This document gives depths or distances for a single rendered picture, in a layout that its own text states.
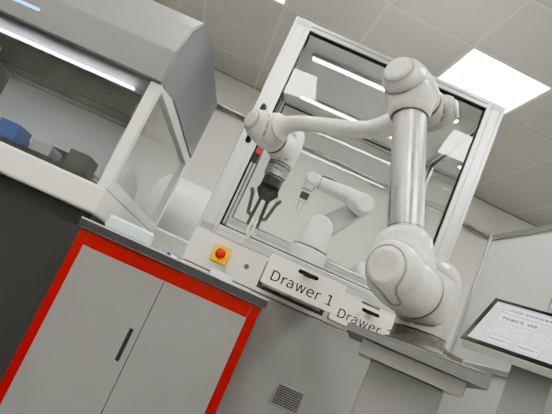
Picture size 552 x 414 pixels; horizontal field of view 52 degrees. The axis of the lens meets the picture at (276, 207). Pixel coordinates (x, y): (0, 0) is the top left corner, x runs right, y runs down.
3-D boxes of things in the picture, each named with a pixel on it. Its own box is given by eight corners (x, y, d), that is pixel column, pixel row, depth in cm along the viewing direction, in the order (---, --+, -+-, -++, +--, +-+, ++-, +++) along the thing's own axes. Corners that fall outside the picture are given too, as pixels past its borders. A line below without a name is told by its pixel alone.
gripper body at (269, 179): (264, 171, 211) (255, 193, 209) (285, 181, 211) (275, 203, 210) (262, 175, 218) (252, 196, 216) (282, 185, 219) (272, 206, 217)
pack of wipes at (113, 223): (149, 248, 185) (155, 236, 186) (148, 246, 176) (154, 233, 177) (106, 228, 184) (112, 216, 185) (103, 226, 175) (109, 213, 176)
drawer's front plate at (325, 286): (335, 315, 198) (347, 286, 200) (259, 281, 198) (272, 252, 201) (334, 315, 200) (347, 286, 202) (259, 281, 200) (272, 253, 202)
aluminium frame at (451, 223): (424, 327, 233) (506, 107, 254) (196, 225, 234) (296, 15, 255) (370, 324, 326) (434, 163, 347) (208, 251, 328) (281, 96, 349)
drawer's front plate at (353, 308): (393, 347, 229) (403, 322, 231) (328, 318, 229) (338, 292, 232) (393, 347, 231) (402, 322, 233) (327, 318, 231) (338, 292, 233)
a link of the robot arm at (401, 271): (444, 319, 149) (413, 294, 133) (387, 320, 158) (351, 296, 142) (447, 80, 180) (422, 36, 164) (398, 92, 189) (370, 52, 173)
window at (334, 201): (408, 308, 236) (485, 109, 255) (219, 223, 237) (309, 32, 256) (408, 308, 236) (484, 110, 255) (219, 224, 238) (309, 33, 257)
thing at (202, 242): (411, 361, 230) (424, 327, 233) (181, 257, 232) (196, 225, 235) (361, 347, 323) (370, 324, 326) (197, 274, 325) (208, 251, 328)
